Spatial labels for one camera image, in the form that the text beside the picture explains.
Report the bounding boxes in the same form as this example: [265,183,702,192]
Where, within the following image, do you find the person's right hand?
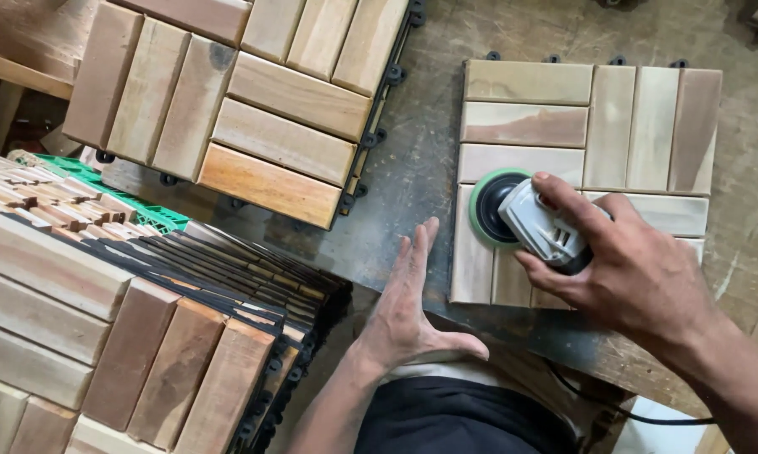
[514,172,720,344]

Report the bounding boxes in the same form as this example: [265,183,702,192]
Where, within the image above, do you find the person's left hand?
[354,217,490,371]

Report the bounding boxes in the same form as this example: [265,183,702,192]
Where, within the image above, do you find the grey orbital sander green pad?
[468,168,613,276]

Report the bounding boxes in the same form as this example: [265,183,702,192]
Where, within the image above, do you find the person's black shorts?
[354,376,578,454]

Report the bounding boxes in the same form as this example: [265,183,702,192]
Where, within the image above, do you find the wooden deck tile pale slats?
[450,52,724,311]

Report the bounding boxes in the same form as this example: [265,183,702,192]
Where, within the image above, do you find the leaning row of deck tiles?
[0,213,353,454]

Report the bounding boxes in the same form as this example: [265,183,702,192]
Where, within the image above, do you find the stack of wooden deck tiles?
[62,0,428,232]

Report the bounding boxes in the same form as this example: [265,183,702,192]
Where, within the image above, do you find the green plastic crate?
[34,153,192,235]

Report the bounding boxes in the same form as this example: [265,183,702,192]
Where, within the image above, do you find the pile of small wood blocks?
[0,150,142,243]

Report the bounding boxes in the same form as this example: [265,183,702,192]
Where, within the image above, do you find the wooden bench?
[0,0,99,155]

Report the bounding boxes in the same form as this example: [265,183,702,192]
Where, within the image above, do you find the black power cable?
[546,361,717,426]

